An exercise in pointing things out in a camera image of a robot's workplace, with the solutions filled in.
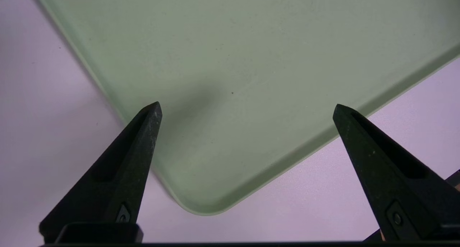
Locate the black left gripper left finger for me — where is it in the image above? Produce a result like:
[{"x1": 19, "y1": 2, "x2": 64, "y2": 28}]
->
[{"x1": 39, "y1": 101, "x2": 163, "y2": 244}]

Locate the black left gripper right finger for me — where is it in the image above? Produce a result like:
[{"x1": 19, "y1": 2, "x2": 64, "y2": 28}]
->
[{"x1": 332, "y1": 104, "x2": 460, "y2": 242}]

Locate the light green plastic tray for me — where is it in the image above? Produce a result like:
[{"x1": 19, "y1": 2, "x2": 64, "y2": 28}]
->
[{"x1": 31, "y1": 0, "x2": 460, "y2": 216}]

